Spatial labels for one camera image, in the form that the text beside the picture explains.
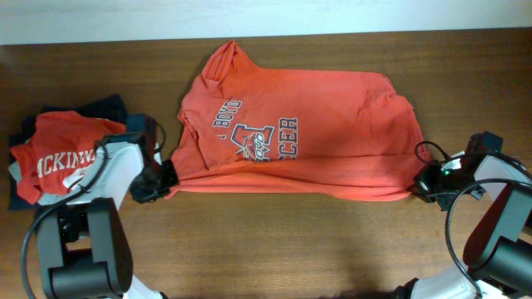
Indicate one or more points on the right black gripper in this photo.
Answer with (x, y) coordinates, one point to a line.
(422, 180)

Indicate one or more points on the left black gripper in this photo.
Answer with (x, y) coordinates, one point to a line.
(171, 178)

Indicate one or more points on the red soccer t-shirt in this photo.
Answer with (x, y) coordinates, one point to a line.
(249, 129)

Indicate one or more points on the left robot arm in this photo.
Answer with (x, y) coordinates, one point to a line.
(82, 247)

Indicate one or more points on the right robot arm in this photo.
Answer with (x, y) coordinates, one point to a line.
(496, 262)

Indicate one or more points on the folded navy garment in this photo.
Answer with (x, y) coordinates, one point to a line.
(112, 108)

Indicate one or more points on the folded red McKinney t-shirt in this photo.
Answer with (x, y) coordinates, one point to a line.
(61, 148)

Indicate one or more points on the folded light grey garment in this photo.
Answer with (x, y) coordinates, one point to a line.
(17, 202)

